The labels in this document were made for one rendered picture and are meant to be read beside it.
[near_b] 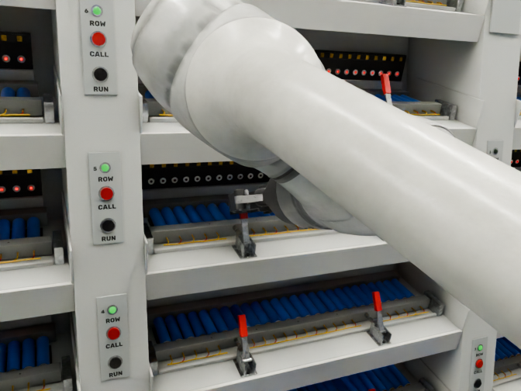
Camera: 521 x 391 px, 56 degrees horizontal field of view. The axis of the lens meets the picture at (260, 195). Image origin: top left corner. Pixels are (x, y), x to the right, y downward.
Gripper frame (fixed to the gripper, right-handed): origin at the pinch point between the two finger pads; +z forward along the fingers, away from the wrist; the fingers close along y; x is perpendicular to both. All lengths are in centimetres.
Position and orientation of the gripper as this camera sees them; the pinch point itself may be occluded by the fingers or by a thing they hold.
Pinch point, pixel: (245, 203)
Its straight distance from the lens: 76.2
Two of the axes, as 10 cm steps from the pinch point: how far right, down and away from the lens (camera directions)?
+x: -0.9, -9.9, 0.5
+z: -3.9, 0.8, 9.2
